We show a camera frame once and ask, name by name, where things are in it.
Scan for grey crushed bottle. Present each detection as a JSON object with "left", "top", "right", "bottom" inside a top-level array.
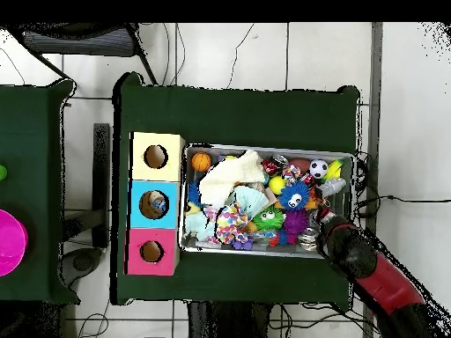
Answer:
[{"left": 314, "top": 177, "right": 348, "bottom": 200}]

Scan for polka dot cloth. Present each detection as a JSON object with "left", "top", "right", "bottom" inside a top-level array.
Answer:
[{"left": 214, "top": 202, "right": 250, "bottom": 246}]

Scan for cream waffle cloth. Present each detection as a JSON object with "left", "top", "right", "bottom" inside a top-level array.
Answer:
[{"left": 197, "top": 149, "right": 267, "bottom": 211}]

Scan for crushed clear plastic bottle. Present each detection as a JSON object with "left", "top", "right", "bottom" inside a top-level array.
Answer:
[{"left": 147, "top": 194, "right": 169, "bottom": 217}]

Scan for shallow silver mesh bin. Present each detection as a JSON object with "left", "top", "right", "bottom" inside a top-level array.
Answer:
[{"left": 177, "top": 142, "right": 357, "bottom": 260}]

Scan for wooden box with three holes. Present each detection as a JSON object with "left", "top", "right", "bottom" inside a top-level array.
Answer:
[{"left": 122, "top": 131, "right": 187, "bottom": 277}]

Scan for purple knobbly toy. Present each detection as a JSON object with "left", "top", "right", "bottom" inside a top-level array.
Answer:
[{"left": 283, "top": 209, "right": 310, "bottom": 246}]

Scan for blue spiky toy small eyes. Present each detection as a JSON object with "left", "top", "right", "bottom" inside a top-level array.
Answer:
[{"left": 277, "top": 180, "right": 311, "bottom": 212}]

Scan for small soccer ball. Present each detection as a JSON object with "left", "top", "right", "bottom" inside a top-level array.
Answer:
[{"left": 308, "top": 158, "right": 329, "bottom": 180}]

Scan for green spiky toy with eyes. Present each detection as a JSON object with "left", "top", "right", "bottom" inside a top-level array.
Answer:
[{"left": 252, "top": 205, "right": 285, "bottom": 231}]

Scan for mint green waffle cloth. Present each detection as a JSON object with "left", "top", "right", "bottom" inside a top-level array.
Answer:
[{"left": 183, "top": 185, "right": 270, "bottom": 242}]

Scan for blue spiky toy big eyes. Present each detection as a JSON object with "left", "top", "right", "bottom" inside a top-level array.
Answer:
[{"left": 186, "top": 179, "right": 206, "bottom": 209}]

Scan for small orange basketball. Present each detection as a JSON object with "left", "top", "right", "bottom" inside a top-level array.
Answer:
[{"left": 190, "top": 151, "right": 212, "bottom": 173}]

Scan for dark green table cloth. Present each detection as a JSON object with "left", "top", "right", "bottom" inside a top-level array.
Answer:
[
  {"left": 0, "top": 78, "right": 80, "bottom": 305},
  {"left": 110, "top": 71, "right": 362, "bottom": 306}
]

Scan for black flat panel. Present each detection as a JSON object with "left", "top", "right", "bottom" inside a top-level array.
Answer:
[{"left": 92, "top": 122, "right": 111, "bottom": 249}]

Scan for grey oval stand base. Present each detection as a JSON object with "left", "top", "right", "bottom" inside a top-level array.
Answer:
[{"left": 61, "top": 246, "right": 104, "bottom": 287}]

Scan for black chair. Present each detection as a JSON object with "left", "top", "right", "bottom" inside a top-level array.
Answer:
[{"left": 6, "top": 22, "right": 159, "bottom": 86}]

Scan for pink round bowl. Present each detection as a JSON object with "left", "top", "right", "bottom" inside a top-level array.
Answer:
[{"left": 0, "top": 209, "right": 29, "bottom": 277}]

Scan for black cable with plug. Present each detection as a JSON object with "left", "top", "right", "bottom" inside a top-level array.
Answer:
[{"left": 355, "top": 194, "right": 451, "bottom": 205}]

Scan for grey floor cable cover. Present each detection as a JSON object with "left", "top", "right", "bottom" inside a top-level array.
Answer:
[{"left": 362, "top": 22, "right": 384, "bottom": 338}]

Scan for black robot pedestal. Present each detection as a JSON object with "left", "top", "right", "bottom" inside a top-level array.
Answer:
[{"left": 187, "top": 301, "right": 274, "bottom": 338}]

